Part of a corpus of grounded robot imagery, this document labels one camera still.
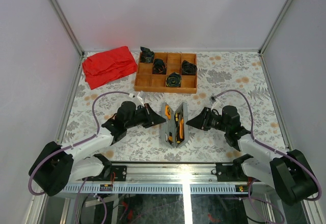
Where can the grey plastic tool case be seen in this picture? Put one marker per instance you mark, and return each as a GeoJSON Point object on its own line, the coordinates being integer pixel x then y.
{"type": "Point", "coordinates": [169, 125]}

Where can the black yellow screwdriver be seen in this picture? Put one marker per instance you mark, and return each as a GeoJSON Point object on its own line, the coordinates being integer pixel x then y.
{"type": "Point", "coordinates": [177, 122]}

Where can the aluminium mounting rail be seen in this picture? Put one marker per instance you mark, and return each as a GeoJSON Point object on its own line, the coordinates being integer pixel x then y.
{"type": "Point", "coordinates": [168, 173]}

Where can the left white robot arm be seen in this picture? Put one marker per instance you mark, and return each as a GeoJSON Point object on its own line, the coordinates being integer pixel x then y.
{"type": "Point", "coordinates": [56, 166]}

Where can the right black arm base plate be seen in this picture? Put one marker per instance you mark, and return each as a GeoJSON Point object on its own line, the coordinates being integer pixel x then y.
{"type": "Point", "coordinates": [230, 172]}

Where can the rolled dark belt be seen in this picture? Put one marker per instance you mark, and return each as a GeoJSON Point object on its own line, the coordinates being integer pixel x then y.
{"type": "Point", "coordinates": [188, 68]}
{"type": "Point", "coordinates": [159, 67]}
{"type": "Point", "coordinates": [174, 80]}

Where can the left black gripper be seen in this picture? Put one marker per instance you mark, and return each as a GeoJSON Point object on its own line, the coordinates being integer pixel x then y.
{"type": "Point", "coordinates": [155, 118]}

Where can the rolled dark belt outside tray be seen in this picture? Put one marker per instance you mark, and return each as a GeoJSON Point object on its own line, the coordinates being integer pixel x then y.
{"type": "Point", "coordinates": [147, 56]}

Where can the white slotted cable duct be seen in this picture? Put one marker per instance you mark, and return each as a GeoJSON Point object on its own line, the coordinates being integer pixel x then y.
{"type": "Point", "coordinates": [154, 188]}

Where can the rolled dark belt upper left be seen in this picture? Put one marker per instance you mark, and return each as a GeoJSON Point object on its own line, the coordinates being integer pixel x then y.
{"type": "Point", "coordinates": [159, 67]}

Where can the orange handled pliers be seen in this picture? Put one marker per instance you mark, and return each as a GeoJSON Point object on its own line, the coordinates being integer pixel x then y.
{"type": "Point", "coordinates": [180, 131]}

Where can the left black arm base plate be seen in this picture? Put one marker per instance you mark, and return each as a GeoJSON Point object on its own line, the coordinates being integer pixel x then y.
{"type": "Point", "coordinates": [116, 173]}

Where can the orange tape measure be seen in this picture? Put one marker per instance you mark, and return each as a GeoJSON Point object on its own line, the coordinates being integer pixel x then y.
{"type": "Point", "coordinates": [168, 112]}

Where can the red folded cloth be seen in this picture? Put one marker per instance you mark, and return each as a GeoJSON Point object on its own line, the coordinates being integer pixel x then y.
{"type": "Point", "coordinates": [107, 66]}

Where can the rolled dark belt bottom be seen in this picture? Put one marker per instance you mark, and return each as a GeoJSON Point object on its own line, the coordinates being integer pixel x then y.
{"type": "Point", "coordinates": [174, 80]}

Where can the rolled dark belt right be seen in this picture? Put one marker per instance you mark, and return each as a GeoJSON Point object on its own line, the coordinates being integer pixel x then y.
{"type": "Point", "coordinates": [188, 68]}

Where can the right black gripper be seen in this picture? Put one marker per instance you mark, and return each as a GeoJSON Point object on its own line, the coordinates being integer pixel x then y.
{"type": "Point", "coordinates": [201, 121]}

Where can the wooden compartment tray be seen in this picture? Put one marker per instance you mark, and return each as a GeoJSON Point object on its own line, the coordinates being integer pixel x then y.
{"type": "Point", "coordinates": [148, 82]}

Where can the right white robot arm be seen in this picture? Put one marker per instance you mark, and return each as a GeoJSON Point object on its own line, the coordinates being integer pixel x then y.
{"type": "Point", "coordinates": [287, 172]}

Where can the orange hex key set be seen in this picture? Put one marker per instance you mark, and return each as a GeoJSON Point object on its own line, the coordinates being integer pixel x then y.
{"type": "Point", "coordinates": [170, 137]}

